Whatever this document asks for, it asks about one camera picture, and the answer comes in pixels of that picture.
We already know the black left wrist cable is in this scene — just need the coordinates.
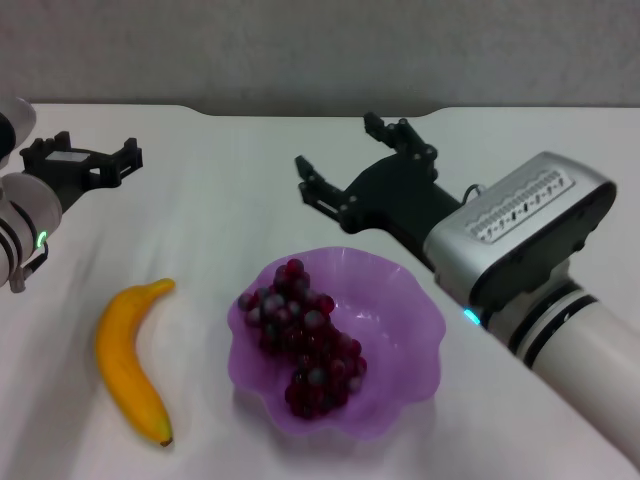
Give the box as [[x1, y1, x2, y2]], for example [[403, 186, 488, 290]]
[[8, 243, 50, 295]]

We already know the yellow banana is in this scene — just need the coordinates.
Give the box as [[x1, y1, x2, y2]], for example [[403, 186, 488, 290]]
[[94, 278, 177, 448]]

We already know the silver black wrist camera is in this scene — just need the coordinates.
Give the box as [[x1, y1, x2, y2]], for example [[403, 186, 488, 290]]
[[0, 96, 39, 172], [423, 151, 619, 321]]

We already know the black cable loop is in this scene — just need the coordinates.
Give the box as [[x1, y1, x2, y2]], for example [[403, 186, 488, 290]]
[[460, 183, 487, 207]]

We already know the purple translucent wavy bowl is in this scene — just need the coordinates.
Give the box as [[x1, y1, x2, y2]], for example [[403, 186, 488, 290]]
[[227, 245, 448, 442]]

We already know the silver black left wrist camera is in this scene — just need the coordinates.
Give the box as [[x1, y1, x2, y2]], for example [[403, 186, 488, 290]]
[[0, 96, 39, 172]]

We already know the dark red grape bunch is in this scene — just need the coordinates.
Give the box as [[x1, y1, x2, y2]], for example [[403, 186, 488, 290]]
[[238, 258, 369, 420]]

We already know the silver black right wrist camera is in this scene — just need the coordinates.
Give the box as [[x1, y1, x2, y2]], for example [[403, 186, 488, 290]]
[[423, 151, 619, 321]]

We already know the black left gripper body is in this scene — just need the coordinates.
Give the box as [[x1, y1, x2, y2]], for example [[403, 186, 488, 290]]
[[20, 144, 114, 214]]

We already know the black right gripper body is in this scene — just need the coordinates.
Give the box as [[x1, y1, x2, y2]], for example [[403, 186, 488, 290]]
[[339, 153, 462, 262]]

